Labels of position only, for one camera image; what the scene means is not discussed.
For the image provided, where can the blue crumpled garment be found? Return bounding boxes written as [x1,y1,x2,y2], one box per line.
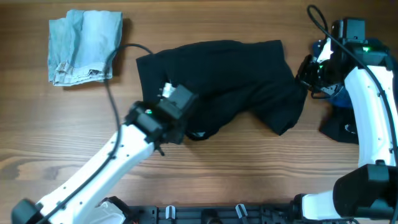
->
[312,39,389,109]

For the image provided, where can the black shorts with snap button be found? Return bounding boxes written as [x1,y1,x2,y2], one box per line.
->
[136,40,307,141]

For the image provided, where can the light blue folded denim shorts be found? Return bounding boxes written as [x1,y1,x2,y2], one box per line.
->
[47,9,123,86]

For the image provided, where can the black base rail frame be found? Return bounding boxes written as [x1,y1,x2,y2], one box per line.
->
[129,204,305,224]

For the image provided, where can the black garment under blue one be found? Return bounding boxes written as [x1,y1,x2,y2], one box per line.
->
[319,106,359,144]

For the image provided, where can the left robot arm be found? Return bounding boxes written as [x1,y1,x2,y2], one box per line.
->
[11,85,197,223]

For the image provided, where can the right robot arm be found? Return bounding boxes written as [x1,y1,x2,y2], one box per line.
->
[295,18,397,223]

